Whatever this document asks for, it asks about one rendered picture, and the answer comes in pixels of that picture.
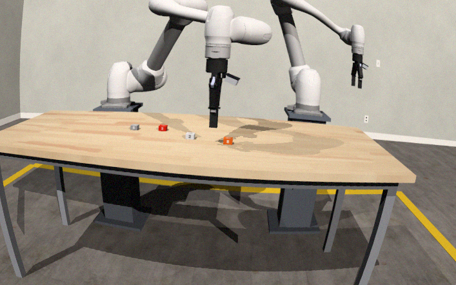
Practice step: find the orange block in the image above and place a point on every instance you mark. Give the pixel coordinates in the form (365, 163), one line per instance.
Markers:
(228, 140)

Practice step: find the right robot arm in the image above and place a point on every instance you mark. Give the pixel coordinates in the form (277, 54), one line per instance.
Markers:
(221, 28)

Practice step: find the red block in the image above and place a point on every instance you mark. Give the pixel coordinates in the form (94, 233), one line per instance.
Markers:
(163, 127)

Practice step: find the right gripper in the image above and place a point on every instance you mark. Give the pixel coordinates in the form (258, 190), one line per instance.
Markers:
(216, 67)

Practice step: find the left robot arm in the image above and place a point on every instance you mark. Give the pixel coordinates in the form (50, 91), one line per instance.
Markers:
(306, 82)

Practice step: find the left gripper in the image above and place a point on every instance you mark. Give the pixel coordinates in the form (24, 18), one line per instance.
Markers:
(357, 68)

